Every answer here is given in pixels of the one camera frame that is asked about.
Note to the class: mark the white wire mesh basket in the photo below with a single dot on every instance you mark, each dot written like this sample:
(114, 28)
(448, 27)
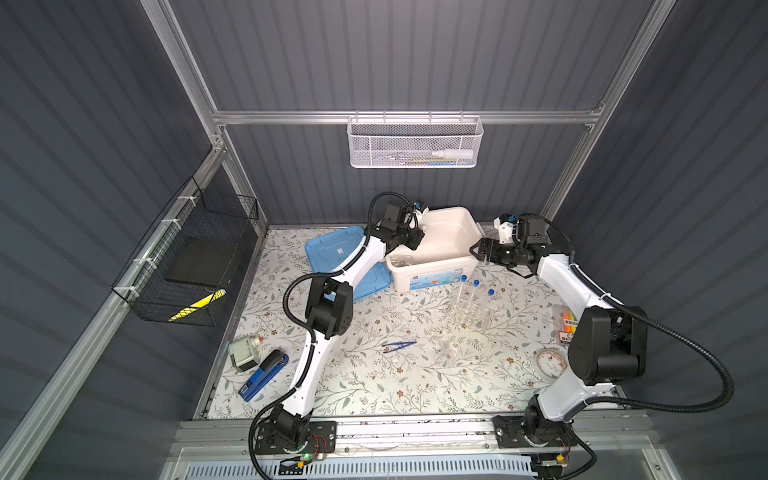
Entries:
(406, 143)

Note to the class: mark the black wire mesh basket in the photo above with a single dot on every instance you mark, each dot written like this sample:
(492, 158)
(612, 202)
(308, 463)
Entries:
(195, 261)

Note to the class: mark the blue tweezers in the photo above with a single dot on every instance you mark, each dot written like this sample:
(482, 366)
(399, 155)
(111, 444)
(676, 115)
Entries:
(396, 346)

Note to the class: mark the white bottle in basket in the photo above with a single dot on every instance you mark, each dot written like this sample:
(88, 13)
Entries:
(455, 155)

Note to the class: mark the blue capped test tube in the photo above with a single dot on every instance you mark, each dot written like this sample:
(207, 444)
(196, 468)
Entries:
(487, 310)
(460, 294)
(473, 300)

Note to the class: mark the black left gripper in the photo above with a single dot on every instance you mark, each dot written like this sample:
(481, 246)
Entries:
(415, 235)

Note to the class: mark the blue plastic box lid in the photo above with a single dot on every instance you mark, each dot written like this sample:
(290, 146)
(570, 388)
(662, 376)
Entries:
(329, 252)

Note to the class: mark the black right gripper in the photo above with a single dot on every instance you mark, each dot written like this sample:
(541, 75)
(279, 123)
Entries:
(485, 243)

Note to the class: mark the coloured marker set box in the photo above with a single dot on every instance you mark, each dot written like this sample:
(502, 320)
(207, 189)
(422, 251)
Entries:
(565, 324)

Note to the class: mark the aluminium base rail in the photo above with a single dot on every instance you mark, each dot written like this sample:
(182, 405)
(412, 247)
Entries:
(441, 433)

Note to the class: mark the small green grey device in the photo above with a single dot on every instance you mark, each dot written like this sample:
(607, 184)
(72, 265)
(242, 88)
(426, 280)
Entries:
(243, 353)

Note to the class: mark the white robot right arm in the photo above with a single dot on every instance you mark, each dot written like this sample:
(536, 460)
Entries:
(607, 345)

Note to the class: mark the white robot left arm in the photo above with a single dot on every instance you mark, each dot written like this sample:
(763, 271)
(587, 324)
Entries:
(322, 304)

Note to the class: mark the round tape roll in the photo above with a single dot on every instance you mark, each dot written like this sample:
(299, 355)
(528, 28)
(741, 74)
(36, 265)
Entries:
(549, 364)

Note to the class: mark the white plastic storage box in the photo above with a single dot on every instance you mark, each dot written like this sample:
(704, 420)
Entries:
(443, 256)

